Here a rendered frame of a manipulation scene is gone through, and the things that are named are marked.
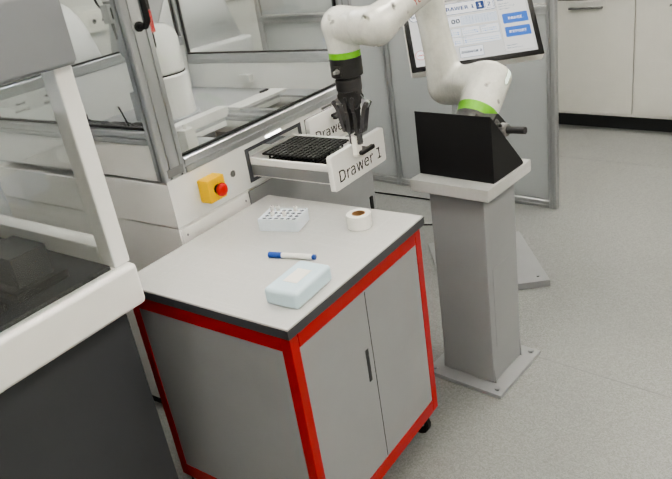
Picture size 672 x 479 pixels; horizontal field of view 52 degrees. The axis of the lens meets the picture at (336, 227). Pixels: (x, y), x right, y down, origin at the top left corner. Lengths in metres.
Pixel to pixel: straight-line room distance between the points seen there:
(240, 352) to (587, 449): 1.13
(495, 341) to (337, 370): 0.83
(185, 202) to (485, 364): 1.16
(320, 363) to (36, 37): 0.93
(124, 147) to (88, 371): 0.69
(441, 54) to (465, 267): 0.70
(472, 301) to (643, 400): 0.63
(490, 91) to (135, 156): 1.09
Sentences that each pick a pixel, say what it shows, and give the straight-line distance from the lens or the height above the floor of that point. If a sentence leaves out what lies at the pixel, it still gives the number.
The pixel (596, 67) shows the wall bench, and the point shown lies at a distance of 4.89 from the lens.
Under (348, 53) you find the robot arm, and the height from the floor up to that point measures 1.21.
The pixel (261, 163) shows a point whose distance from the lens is 2.19.
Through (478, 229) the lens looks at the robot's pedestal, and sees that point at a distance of 2.19.
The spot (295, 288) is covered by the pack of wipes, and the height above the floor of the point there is 0.80.
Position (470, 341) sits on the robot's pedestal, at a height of 0.16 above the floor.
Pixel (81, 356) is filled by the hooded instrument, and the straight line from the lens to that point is 1.69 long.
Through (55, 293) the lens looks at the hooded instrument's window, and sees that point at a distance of 1.54.
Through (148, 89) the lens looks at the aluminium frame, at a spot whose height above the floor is 1.21.
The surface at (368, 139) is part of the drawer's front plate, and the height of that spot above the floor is 0.92.
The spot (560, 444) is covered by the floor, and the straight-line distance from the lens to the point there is 2.30.
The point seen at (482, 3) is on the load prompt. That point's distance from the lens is 2.93.
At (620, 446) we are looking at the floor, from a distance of 2.31.
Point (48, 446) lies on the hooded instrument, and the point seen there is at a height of 0.58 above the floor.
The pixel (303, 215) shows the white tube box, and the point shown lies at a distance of 1.97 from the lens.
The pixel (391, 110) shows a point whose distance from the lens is 4.13.
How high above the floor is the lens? 1.55
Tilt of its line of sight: 24 degrees down
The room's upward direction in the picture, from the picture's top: 9 degrees counter-clockwise
